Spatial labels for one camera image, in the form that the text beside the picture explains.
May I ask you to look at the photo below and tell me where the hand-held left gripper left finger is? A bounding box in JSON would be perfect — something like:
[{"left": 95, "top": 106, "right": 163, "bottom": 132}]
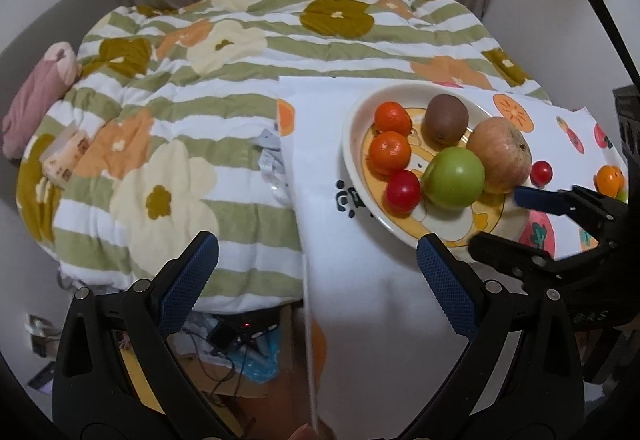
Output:
[{"left": 52, "top": 230, "right": 221, "bottom": 440}]

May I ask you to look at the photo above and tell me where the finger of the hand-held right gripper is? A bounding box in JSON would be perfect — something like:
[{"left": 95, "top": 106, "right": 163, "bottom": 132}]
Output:
[
  {"left": 467, "top": 233, "right": 621, "bottom": 281},
  {"left": 514, "top": 185, "right": 626, "bottom": 241}
]

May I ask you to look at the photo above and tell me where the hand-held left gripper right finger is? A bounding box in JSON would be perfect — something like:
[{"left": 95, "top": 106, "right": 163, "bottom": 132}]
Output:
[{"left": 400, "top": 234, "right": 586, "bottom": 440}]

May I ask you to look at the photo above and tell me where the russet apple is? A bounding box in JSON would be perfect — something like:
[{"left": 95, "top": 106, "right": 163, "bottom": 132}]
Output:
[{"left": 466, "top": 117, "right": 532, "bottom": 194}]

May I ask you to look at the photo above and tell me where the cherry tomato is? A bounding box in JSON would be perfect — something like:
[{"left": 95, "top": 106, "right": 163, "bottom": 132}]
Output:
[
  {"left": 385, "top": 170, "right": 422, "bottom": 214},
  {"left": 530, "top": 161, "right": 553, "bottom": 186}
]

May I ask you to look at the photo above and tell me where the brown kiwi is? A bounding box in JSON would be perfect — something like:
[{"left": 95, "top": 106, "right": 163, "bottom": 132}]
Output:
[{"left": 425, "top": 93, "right": 470, "bottom": 144}]

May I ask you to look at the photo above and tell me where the small tangerine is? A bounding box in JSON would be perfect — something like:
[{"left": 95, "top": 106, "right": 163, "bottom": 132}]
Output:
[
  {"left": 374, "top": 101, "right": 412, "bottom": 132},
  {"left": 369, "top": 131, "right": 412, "bottom": 175}
]

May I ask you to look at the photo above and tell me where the cream plate with duck print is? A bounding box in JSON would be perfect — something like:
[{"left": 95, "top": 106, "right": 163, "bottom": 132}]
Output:
[{"left": 342, "top": 83, "right": 531, "bottom": 248}]

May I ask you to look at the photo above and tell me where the black power strip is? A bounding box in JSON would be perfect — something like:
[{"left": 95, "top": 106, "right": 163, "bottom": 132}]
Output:
[{"left": 207, "top": 315, "right": 281, "bottom": 346}]

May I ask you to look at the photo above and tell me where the orange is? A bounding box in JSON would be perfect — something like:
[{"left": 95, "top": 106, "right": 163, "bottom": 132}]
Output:
[{"left": 595, "top": 165, "right": 628, "bottom": 197}]

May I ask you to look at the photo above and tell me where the white fruit-print cloth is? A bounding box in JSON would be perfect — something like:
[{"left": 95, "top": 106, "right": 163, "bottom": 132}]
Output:
[{"left": 276, "top": 75, "right": 631, "bottom": 440}]

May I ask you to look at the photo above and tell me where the cardboard box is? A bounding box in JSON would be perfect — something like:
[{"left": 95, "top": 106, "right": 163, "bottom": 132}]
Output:
[{"left": 120, "top": 350, "right": 261, "bottom": 440}]

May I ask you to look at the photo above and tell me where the blue plastic bag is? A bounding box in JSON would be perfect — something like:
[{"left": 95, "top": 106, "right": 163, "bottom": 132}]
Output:
[{"left": 240, "top": 335, "right": 281, "bottom": 383}]

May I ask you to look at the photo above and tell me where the grey printed cloth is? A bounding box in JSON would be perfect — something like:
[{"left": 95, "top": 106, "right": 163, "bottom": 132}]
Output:
[{"left": 257, "top": 130, "right": 296, "bottom": 208}]

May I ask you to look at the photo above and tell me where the tissue pack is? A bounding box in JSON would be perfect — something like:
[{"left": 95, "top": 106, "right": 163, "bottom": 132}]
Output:
[{"left": 41, "top": 130, "right": 93, "bottom": 188}]

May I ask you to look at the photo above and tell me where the floral striped blanket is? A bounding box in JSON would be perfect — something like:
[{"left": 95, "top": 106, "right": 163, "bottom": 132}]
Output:
[{"left": 15, "top": 0, "right": 551, "bottom": 308}]

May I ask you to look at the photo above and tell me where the pink plush pillow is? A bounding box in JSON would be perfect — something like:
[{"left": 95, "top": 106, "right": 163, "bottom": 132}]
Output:
[{"left": 1, "top": 42, "right": 82, "bottom": 160}]

